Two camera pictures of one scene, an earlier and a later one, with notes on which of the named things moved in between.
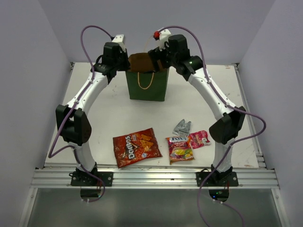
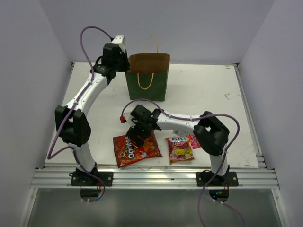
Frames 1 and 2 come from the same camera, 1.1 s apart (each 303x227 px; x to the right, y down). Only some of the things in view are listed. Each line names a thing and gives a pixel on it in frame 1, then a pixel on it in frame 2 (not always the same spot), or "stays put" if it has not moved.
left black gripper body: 121,63 stays put
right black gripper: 156,54 to 133,132
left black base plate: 84,178 stays put
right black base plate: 217,178 stays put
